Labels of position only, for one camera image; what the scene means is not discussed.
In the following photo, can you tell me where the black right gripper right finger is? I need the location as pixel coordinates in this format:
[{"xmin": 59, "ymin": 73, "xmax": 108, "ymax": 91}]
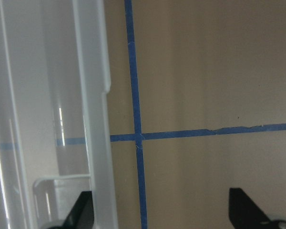
[{"xmin": 229, "ymin": 187, "xmax": 274, "ymax": 229}]

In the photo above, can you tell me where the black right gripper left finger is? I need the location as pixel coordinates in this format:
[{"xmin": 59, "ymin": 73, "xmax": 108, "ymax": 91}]
[{"xmin": 61, "ymin": 191, "xmax": 94, "ymax": 229}]

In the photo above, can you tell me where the clear plastic box lid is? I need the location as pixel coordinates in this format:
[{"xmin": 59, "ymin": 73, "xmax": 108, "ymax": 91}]
[{"xmin": 0, "ymin": 0, "xmax": 118, "ymax": 229}]

